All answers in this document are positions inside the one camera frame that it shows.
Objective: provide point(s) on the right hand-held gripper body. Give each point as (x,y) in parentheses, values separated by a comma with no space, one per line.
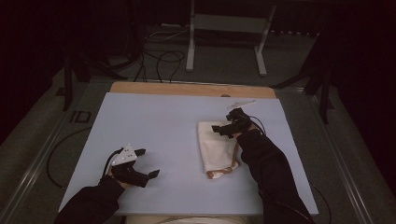
(241,121)

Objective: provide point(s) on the white metal stand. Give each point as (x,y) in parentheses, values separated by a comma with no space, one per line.
(230,23)

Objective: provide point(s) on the cream baby bodysuit brown trim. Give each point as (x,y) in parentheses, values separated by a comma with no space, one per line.
(214,149)

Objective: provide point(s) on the black stand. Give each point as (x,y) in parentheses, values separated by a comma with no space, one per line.
(323,90)
(70,81)

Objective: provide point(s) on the black floor bracket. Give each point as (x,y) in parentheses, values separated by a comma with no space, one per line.
(80,116)

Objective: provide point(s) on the light blue board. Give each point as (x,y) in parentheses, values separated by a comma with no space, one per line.
(162,130)

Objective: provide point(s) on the person's right hand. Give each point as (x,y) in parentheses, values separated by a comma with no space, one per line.
(249,130)

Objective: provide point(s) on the wooden table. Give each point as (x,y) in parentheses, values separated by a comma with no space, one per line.
(186,89)

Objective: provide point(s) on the metal floor rail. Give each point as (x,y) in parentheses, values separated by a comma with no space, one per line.
(40,155)
(339,168)

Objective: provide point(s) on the person's left hand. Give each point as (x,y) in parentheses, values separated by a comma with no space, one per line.
(120,183)

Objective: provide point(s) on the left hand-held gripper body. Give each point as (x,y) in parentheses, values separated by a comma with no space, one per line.
(124,155)

